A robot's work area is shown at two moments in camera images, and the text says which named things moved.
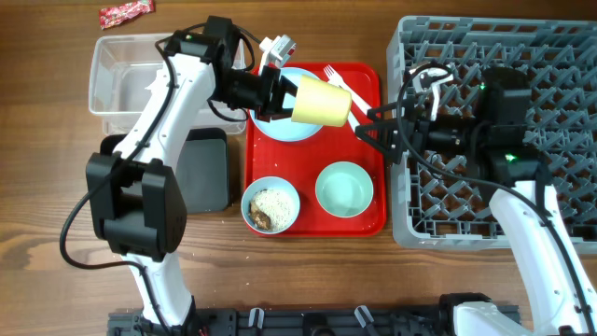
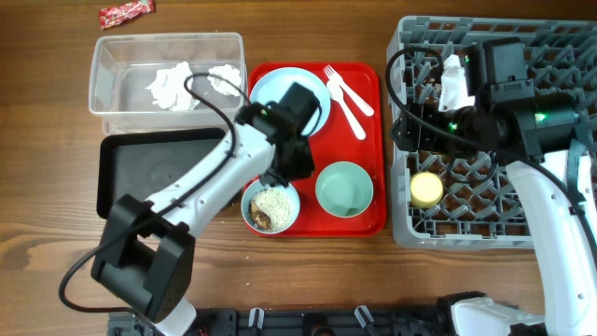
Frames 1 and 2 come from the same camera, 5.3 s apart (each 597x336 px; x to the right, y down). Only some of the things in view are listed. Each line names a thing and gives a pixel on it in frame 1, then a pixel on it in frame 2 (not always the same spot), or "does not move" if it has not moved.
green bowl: [344, 189] does not move
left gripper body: [249, 90] → [299, 163]
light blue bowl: [270, 204] does not move
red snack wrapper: [109, 17] does not move
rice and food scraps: [272, 208] does not move
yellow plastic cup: [321, 103] → [426, 189]
